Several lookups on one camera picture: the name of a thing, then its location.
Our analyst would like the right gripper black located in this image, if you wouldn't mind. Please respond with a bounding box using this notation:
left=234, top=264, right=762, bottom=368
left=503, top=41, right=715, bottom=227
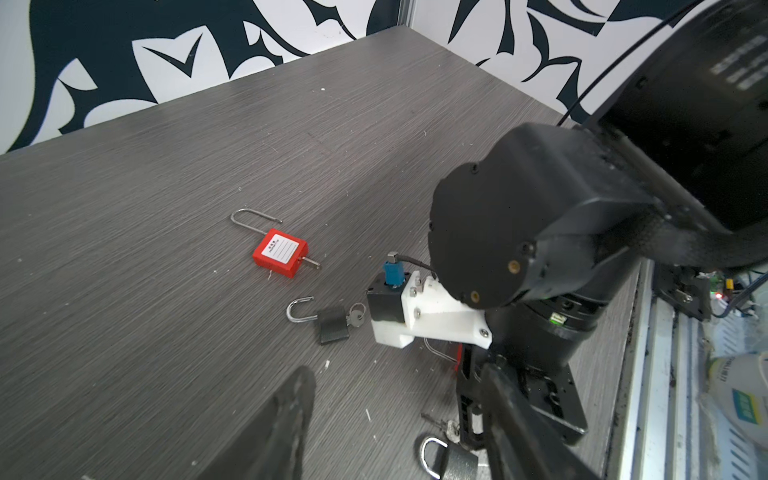
left=456, top=344, right=598, bottom=480

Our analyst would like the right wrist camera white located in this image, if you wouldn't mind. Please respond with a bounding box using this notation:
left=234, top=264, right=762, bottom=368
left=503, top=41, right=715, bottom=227
left=366, top=252, right=493, bottom=349

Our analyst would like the white plastic bottle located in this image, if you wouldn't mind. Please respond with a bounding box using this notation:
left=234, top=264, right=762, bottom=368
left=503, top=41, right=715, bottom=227
left=707, top=351, right=767, bottom=450

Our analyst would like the red padlock with white label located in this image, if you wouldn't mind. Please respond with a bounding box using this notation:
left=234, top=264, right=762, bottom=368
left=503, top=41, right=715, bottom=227
left=423, top=338, right=464, bottom=376

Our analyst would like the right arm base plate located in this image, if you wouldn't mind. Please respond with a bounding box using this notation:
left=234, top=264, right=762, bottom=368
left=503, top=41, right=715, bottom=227
left=652, top=264, right=712, bottom=322

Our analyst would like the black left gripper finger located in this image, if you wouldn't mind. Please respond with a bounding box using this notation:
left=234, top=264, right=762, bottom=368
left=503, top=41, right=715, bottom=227
left=199, top=366, right=316, bottom=479

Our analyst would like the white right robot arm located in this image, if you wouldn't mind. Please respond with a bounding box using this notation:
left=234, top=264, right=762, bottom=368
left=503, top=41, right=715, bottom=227
left=428, top=1, right=767, bottom=479

